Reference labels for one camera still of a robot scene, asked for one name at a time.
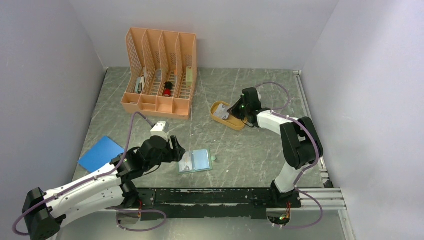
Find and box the red black small bottle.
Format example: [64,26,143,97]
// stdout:
[163,81,173,97]

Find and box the card in yellow tray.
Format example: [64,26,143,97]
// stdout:
[213,104,230,120]

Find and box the yellow oval tray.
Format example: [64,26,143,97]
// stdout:
[209,101,246,131]

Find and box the pale green eraser box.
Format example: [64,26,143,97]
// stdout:
[185,66,193,88]

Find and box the peach plastic file organizer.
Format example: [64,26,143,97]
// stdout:
[121,27,198,120]

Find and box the grey white utility knife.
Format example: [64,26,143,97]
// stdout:
[134,75,146,94]

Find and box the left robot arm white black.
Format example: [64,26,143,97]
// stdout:
[22,135,186,240]

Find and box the light blue credit card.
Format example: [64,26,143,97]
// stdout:
[192,149,211,171]

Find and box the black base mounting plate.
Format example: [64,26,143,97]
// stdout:
[117,187,302,221]

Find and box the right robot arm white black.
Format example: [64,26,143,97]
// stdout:
[228,87,324,207]

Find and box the blue notebook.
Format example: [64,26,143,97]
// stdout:
[78,136,124,173]

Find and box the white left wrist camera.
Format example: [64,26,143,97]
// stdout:
[150,121,170,142]

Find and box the aluminium rail frame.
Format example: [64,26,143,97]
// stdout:
[44,70,356,240]

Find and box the white VIP credit card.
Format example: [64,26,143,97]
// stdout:
[178,151,194,173]

